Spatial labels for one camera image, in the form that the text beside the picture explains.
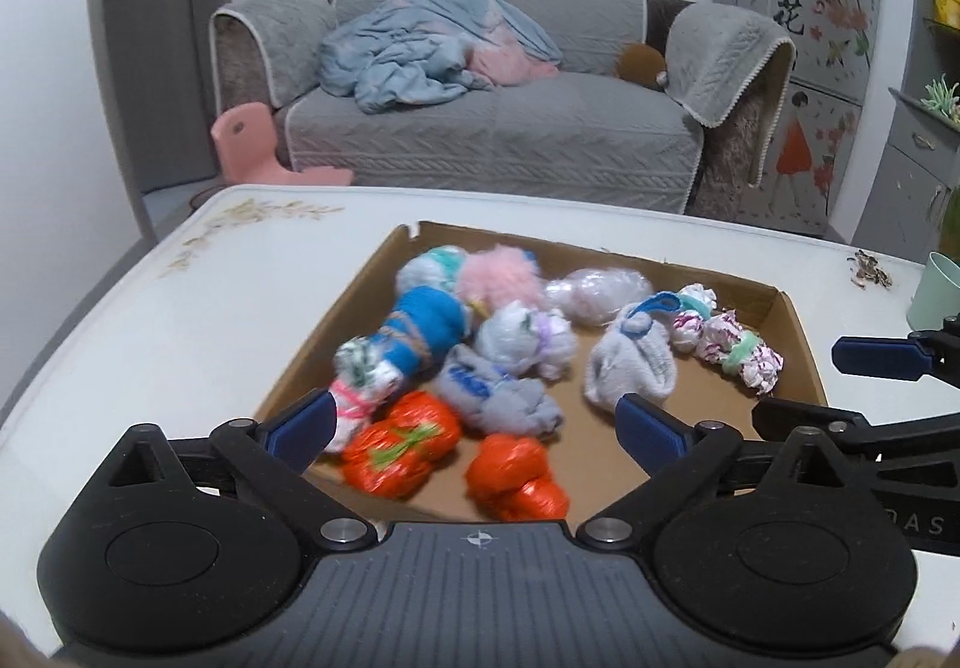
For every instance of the small green potted plant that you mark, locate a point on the small green potted plant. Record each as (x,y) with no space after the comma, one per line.
(943,98)

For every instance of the refrigerator with flower decals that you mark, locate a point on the refrigerator with flower decals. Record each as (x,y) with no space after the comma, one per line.
(802,38)

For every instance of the white bundle with purple tie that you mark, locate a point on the white bundle with purple tie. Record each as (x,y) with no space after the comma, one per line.
(525,342)

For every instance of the grey cabinet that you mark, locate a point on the grey cabinet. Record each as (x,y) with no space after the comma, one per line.
(911,188)

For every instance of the orange bag bundle green tie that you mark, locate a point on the orange bag bundle green tie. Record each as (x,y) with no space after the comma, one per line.
(401,447)

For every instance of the grey quilted armrest cover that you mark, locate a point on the grey quilted armrest cover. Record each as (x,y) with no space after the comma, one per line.
(724,64)

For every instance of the light blue blanket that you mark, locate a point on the light blue blanket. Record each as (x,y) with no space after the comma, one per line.
(420,49)

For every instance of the brown cardboard box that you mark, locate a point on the brown cardboard box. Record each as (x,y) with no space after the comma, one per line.
(600,428)

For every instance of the white and teal bundle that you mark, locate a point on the white and teal bundle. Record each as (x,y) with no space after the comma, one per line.
(429,270)

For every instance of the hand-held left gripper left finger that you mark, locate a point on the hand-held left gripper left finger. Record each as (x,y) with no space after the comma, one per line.
(300,429)

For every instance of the patterned bundle with green tie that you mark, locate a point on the patterned bundle with green tie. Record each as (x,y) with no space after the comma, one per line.
(739,353)

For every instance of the brown plush toy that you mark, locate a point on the brown plush toy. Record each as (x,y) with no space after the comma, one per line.
(639,64)

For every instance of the white bundle with pink tie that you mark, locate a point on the white bundle with pink tie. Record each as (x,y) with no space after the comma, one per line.
(367,375)

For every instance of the small patterned white bundle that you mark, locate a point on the small patterned white bundle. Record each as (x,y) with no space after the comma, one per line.
(694,319)

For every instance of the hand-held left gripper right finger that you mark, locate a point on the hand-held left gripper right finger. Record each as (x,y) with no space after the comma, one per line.
(651,432)

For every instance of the grey door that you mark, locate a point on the grey door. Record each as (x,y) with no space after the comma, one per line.
(161,38)

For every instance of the pale green cup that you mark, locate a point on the pale green cup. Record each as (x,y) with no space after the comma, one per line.
(934,293)

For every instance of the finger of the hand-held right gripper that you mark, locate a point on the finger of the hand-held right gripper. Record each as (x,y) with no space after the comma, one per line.
(877,357)
(817,417)

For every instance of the clear plastic bag bundle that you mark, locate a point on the clear plastic bag bundle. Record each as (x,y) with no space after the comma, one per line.
(600,297)

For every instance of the grey sock bundle blue print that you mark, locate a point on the grey sock bundle blue print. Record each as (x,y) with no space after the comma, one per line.
(495,390)

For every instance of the grey sofa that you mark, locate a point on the grey sofa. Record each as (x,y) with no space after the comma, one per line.
(487,143)

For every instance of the pink plastic chair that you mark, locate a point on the pink plastic chair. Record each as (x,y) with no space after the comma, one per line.
(247,139)

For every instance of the white fuzzy sock blue band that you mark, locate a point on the white fuzzy sock blue band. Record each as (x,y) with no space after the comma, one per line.
(630,364)

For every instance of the plain orange bag bundle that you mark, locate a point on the plain orange bag bundle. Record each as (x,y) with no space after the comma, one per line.
(514,480)

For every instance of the pink cloth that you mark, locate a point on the pink cloth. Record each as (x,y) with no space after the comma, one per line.
(510,62)

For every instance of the pink fluffy bundle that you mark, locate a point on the pink fluffy bundle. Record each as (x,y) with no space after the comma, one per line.
(499,282)

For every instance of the pile of seed shells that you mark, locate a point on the pile of seed shells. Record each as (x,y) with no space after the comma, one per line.
(871,269)

